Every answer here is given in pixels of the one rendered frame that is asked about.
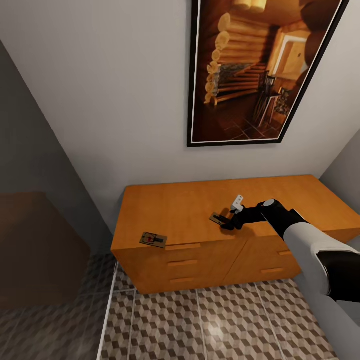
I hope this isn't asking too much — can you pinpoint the mousetrap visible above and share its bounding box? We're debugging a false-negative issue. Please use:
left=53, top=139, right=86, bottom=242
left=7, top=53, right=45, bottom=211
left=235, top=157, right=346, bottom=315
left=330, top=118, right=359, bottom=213
left=140, top=232, right=168, bottom=249
left=210, top=212, right=231, bottom=226

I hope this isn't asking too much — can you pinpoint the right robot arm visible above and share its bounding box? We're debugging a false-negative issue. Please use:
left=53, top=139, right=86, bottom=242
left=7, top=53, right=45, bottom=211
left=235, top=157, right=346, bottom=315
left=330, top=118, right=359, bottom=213
left=220, top=194, right=360, bottom=328

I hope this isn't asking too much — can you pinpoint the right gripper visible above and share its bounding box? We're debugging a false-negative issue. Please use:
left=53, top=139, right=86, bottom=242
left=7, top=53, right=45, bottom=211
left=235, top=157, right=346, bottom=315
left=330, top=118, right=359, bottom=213
left=220, top=205, right=257, bottom=231

